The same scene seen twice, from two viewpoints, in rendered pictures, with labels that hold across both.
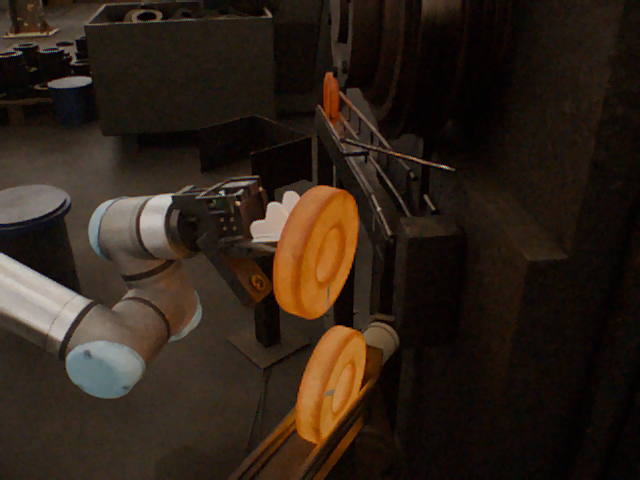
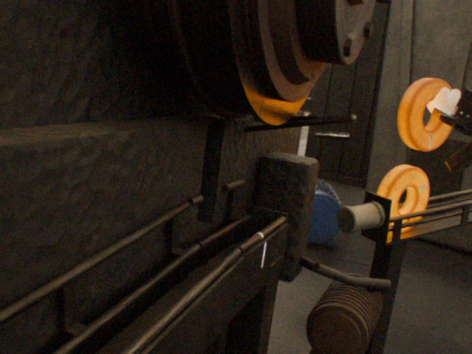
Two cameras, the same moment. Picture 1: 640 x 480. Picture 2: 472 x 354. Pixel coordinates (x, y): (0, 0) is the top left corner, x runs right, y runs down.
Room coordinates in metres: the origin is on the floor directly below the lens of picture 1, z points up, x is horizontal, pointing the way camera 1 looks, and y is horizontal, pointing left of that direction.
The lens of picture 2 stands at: (1.79, 0.18, 0.95)
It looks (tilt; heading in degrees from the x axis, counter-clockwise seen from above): 12 degrees down; 209
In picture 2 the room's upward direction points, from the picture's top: 7 degrees clockwise
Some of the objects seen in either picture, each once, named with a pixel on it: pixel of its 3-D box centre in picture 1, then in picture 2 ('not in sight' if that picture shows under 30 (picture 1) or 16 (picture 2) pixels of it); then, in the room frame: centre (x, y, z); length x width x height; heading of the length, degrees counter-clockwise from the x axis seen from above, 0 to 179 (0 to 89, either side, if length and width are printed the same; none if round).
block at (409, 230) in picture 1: (426, 283); (281, 215); (0.90, -0.19, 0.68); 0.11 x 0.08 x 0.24; 96
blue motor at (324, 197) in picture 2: not in sight; (313, 209); (-1.06, -0.81, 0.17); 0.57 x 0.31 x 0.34; 26
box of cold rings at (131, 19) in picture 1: (187, 67); not in sight; (3.79, 0.83, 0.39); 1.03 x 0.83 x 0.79; 100
